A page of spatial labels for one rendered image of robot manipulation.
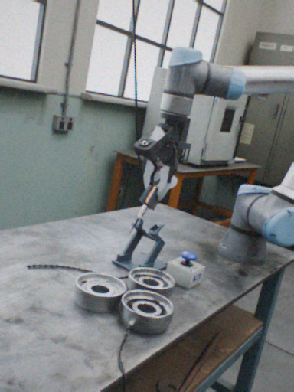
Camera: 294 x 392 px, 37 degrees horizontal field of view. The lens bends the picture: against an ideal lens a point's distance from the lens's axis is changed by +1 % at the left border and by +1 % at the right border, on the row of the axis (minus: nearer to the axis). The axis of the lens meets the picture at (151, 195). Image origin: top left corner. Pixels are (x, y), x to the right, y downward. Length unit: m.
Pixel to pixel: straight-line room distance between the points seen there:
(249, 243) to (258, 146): 3.48
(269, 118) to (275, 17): 1.10
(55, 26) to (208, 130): 1.21
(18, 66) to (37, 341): 2.13
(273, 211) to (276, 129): 3.54
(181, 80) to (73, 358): 0.64
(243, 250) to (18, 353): 0.79
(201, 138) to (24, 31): 1.34
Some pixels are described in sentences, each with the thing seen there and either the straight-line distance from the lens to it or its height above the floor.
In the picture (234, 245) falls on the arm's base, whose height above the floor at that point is 0.84.
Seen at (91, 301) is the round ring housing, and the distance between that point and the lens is 0.89.
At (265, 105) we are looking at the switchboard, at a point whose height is 1.34.
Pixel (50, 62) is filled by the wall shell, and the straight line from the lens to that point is 2.81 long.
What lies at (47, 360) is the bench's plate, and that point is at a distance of 0.76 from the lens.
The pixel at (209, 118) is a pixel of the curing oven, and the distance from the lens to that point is 3.13.
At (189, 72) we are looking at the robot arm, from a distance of 1.05.
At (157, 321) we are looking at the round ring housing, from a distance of 0.85.
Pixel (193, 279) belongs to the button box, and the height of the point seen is 0.83.
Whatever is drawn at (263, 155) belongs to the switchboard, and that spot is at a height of 0.84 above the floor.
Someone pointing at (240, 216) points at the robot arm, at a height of 0.93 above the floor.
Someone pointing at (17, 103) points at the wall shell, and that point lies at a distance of 2.67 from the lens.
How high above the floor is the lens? 1.24
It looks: 13 degrees down
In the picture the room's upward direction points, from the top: 12 degrees clockwise
